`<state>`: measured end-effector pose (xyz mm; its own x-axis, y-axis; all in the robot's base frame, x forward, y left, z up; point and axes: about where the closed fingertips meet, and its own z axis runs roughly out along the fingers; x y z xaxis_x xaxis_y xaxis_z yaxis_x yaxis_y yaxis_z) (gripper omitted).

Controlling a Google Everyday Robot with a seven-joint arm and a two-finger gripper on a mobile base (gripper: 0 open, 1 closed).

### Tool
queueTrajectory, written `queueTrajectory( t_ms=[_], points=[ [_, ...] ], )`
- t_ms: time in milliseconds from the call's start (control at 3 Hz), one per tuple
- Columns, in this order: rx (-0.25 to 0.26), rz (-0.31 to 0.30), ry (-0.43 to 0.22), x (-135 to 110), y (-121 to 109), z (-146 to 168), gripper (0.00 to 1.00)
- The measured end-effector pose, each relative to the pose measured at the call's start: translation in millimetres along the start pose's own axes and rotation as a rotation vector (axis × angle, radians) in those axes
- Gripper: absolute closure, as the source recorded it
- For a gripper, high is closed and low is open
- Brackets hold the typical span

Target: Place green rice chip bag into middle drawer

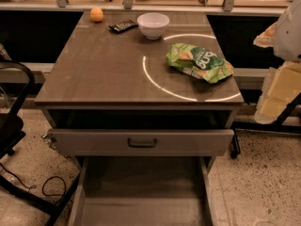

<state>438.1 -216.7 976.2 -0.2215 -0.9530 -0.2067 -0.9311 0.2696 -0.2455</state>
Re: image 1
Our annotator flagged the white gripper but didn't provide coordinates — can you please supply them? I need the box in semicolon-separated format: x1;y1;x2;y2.
253;0;301;124

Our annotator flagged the green rice chip bag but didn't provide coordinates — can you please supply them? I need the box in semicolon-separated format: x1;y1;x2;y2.
166;43;233;84

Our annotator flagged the grey drawer cabinet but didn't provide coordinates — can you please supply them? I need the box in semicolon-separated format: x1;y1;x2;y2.
34;10;245;158

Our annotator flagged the grey top drawer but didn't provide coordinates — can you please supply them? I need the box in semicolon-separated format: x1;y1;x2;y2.
48;129;234;156

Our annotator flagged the open middle drawer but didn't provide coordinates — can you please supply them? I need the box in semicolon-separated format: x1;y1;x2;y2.
68;157;217;226

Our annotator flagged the grey metal railing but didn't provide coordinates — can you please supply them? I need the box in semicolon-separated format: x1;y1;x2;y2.
0;0;292;16

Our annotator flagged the white bowl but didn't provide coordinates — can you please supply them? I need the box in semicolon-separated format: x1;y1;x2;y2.
137;12;169;40

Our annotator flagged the black remote control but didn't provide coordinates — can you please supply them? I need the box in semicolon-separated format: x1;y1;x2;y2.
109;20;138;34

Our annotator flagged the orange fruit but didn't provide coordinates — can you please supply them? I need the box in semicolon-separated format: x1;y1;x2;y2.
90;8;103;23

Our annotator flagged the black chair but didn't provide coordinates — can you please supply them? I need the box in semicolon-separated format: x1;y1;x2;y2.
0;60;80;226

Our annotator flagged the black table frame leg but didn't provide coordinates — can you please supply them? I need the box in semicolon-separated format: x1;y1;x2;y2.
230;92;301;160

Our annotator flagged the black floor cable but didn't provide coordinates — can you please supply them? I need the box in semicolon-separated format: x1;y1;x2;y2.
0;162;68;198

